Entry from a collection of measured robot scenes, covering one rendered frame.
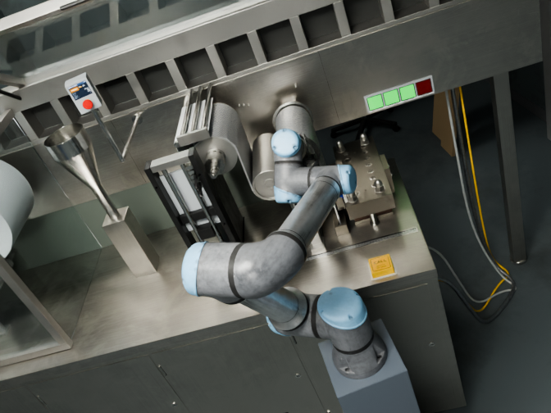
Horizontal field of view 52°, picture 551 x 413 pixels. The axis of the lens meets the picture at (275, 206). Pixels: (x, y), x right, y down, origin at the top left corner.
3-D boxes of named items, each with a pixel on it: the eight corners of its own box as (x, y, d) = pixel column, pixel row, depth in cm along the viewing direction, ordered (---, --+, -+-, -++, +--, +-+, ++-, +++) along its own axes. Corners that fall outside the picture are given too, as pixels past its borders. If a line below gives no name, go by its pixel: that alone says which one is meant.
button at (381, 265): (373, 279, 179) (371, 273, 178) (369, 264, 185) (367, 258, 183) (394, 273, 178) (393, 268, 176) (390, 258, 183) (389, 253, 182)
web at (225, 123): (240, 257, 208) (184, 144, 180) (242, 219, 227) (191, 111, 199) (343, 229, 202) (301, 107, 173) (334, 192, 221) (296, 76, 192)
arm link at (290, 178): (307, 201, 143) (307, 158, 144) (268, 202, 148) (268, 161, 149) (319, 202, 150) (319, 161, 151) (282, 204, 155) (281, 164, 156)
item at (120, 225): (128, 283, 219) (47, 165, 186) (134, 260, 230) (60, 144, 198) (161, 274, 216) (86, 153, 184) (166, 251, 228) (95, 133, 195)
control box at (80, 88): (81, 117, 171) (63, 88, 165) (81, 109, 176) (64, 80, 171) (102, 107, 171) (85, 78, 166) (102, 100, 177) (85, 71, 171)
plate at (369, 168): (350, 220, 194) (345, 206, 191) (336, 159, 226) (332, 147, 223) (396, 207, 191) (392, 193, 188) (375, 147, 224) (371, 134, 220)
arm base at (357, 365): (395, 366, 151) (387, 343, 146) (343, 387, 152) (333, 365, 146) (375, 326, 164) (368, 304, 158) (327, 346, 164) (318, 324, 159)
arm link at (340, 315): (367, 354, 145) (355, 319, 138) (319, 349, 152) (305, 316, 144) (378, 317, 154) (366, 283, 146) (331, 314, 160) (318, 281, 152)
